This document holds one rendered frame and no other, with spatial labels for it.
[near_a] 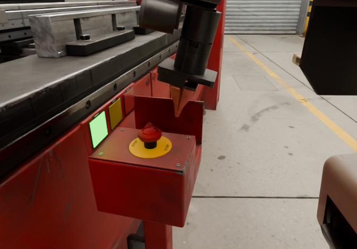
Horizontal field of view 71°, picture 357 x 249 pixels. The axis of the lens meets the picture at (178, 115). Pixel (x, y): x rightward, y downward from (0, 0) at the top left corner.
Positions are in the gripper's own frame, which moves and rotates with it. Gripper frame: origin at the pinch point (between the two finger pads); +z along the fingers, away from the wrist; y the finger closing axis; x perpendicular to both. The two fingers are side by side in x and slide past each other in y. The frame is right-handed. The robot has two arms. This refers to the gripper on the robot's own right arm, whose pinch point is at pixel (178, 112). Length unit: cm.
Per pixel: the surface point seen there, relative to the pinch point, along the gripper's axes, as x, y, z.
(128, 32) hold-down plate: -36.4, 26.2, -3.9
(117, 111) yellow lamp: 4.4, 10.7, 1.4
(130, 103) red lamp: -1.5, 10.4, 2.2
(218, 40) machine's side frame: -180, 1, 15
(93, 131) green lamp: 12.9, 10.9, 1.1
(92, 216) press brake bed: 5.5, 13.4, 31.5
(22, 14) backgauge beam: -29, 59, -2
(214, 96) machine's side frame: -180, -11, 66
